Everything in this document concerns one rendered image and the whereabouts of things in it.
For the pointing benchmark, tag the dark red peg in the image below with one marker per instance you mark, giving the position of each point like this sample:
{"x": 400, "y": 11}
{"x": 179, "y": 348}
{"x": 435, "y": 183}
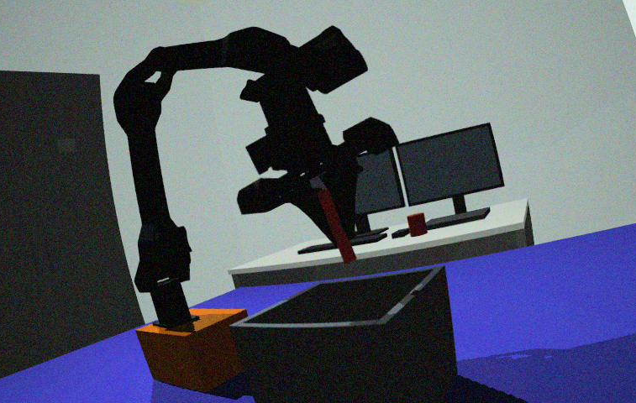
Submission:
{"x": 344, "y": 244}

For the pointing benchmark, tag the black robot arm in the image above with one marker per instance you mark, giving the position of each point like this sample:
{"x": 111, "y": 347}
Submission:
{"x": 323, "y": 63}

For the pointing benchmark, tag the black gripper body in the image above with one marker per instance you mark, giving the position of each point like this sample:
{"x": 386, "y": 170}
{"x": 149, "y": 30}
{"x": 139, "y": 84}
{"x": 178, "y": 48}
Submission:
{"x": 371, "y": 135}

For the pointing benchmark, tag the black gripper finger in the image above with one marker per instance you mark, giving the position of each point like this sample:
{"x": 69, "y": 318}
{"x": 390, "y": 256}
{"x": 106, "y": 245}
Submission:
{"x": 306, "y": 199}
{"x": 341, "y": 182}

